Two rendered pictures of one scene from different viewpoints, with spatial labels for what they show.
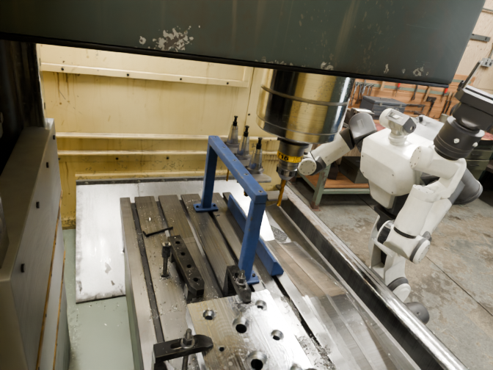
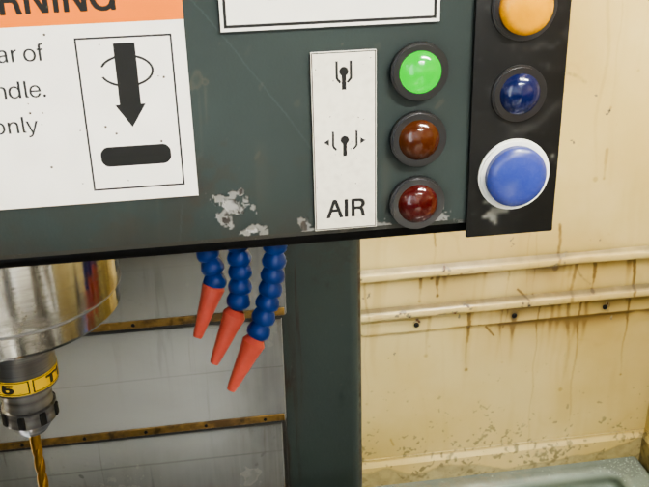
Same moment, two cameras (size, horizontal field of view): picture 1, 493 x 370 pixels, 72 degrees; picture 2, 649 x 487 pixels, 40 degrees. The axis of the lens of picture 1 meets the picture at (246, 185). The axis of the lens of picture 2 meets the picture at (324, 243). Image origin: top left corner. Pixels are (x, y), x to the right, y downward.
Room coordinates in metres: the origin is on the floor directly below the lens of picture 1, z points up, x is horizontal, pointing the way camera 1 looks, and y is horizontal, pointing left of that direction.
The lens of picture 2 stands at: (1.02, -0.55, 1.78)
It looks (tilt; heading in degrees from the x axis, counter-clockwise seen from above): 23 degrees down; 109
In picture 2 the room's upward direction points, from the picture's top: 1 degrees counter-clockwise
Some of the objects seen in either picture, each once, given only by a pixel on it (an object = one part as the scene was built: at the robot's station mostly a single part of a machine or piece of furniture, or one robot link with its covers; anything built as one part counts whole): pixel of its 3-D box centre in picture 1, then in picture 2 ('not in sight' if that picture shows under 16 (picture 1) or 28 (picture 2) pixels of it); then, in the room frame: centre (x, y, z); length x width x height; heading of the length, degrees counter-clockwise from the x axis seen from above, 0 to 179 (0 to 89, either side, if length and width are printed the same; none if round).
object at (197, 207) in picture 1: (209, 177); not in sight; (1.24, 0.16, 1.05); 0.10 x 0.05 x 0.30; 117
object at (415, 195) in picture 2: not in sight; (417, 203); (0.94, -0.15, 1.63); 0.02 x 0.01 x 0.02; 27
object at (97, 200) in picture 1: (188, 238); not in sight; (1.21, 0.21, 0.75); 0.89 x 0.70 x 0.26; 117
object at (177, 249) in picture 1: (185, 267); not in sight; (0.82, 0.14, 0.93); 0.26 x 0.05 x 0.06; 32
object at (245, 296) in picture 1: (238, 289); not in sight; (0.72, -0.03, 0.97); 0.13 x 0.03 x 0.15; 27
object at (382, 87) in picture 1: (400, 138); not in sight; (3.71, -1.59, 0.71); 2.21 x 0.95 x 1.43; 112
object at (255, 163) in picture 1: (256, 157); not in sight; (1.02, -0.02, 1.26); 0.04 x 0.04 x 0.07
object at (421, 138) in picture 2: not in sight; (418, 139); (0.94, -0.15, 1.66); 0.02 x 0.01 x 0.02; 27
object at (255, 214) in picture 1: (249, 243); not in sight; (0.85, -0.04, 1.05); 0.10 x 0.05 x 0.30; 117
